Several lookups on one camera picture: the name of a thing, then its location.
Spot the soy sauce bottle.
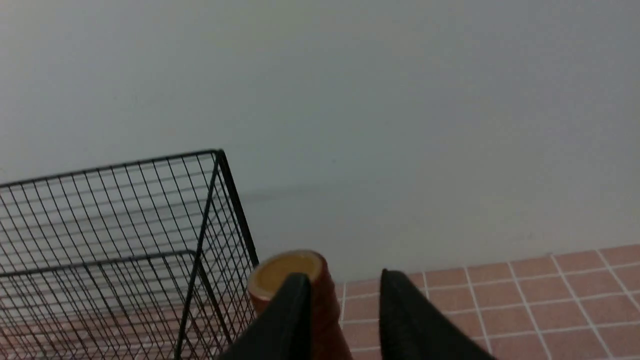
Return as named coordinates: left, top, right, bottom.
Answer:
left=247, top=249, right=353, bottom=360

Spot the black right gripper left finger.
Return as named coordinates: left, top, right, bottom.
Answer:
left=219, top=273, right=313, bottom=360

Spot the black wire mesh shelf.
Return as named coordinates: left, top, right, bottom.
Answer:
left=0, top=149, right=259, bottom=360

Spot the pink checkered tablecloth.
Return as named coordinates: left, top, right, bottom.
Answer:
left=335, top=244, right=640, bottom=360

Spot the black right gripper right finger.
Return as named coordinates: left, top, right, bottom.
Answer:
left=379, top=269, right=494, bottom=360

